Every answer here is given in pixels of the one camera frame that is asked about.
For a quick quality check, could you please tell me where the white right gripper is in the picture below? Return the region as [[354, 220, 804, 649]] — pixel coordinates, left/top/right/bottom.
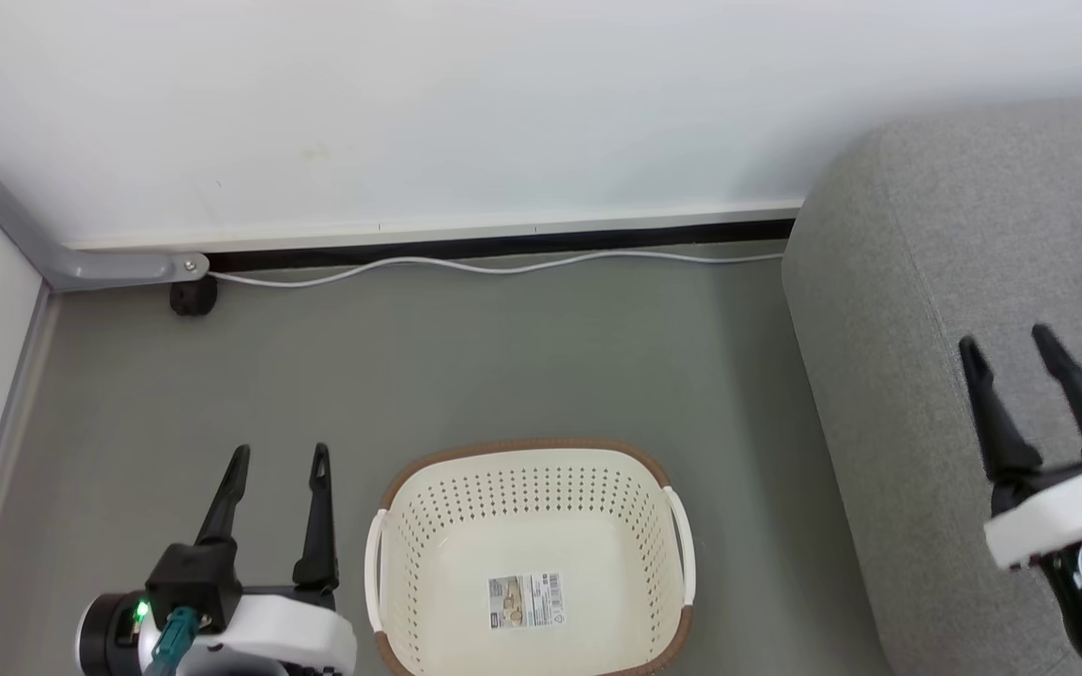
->
[[958, 323, 1082, 573]]

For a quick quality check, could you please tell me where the cream perforated laundry basket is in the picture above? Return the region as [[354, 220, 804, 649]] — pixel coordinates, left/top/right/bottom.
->
[[364, 438, 697, 676]]

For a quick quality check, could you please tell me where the black caster wheel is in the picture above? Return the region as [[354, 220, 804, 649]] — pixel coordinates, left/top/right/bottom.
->
[[169, 275, 219, 317]]

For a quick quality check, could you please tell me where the teal camera cable connector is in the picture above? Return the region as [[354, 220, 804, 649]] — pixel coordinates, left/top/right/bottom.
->
[[142, 606, 200, 676]]

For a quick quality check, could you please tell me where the black and cream skirting board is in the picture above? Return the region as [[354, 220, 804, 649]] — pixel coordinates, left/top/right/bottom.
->
[[62, 202, 805, 275]]

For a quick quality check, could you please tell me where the grey fabric sofa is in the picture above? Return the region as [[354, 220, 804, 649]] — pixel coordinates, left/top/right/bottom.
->
[[781, 94, 1082, 676]]

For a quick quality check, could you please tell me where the paper product label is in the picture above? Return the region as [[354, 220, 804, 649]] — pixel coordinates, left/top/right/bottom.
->
[[487, 572, 566, 631]]

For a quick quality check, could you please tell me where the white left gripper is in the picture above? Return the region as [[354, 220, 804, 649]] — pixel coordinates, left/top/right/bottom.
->
[[179, 443, 358, 676]]

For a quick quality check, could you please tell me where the thin white cable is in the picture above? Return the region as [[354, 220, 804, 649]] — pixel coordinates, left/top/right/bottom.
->
[[208, 249, 786, 287]]

